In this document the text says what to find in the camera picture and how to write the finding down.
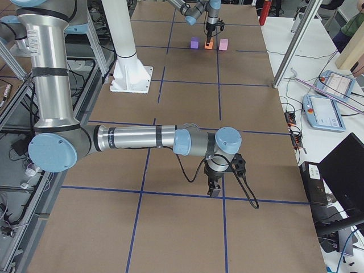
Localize far teach pendant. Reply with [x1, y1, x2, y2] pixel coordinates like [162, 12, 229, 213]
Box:
[315, 70, 355, 102]

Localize red fire extinguisher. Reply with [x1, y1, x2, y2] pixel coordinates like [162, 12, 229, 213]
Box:
[259, 0, 271, 26]

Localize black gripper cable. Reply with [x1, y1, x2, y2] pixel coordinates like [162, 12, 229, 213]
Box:
[175, 153, 259, 210]
[203, 11, 226, 38]

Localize teach pendant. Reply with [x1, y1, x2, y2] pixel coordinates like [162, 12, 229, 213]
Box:
[315, 70, 355, 102]
[303, 94, 346, 133]

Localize black monitor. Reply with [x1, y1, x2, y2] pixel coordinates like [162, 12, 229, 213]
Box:
[316, 133, 363, 236]

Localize near teach pendant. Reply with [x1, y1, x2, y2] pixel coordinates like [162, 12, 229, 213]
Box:
[303, 94, 346, 133]

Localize pink block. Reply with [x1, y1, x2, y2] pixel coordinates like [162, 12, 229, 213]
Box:
[218, 38, 229, 51]

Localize purple block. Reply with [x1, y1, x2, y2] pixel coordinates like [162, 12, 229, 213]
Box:
[190, 36, 200, 49]

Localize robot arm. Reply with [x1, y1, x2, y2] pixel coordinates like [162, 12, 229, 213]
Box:
[15, 1, 246, 197]
[167, 0, 225, 46]

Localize orange block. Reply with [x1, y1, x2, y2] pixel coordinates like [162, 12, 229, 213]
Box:
[204, 41, 213, 49]

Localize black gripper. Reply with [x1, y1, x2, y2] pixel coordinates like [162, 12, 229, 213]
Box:
[204, 159, 231, 197]
[205, 23, 216, 44]

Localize aluminium frame post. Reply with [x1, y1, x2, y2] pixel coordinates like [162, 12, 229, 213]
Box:
[272, 0, 322, 88]

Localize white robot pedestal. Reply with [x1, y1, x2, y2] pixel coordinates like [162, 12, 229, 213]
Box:
[102, 0, 153, 94]

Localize black computer box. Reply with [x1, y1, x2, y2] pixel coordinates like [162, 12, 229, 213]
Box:
[299, 162, 328, 206]

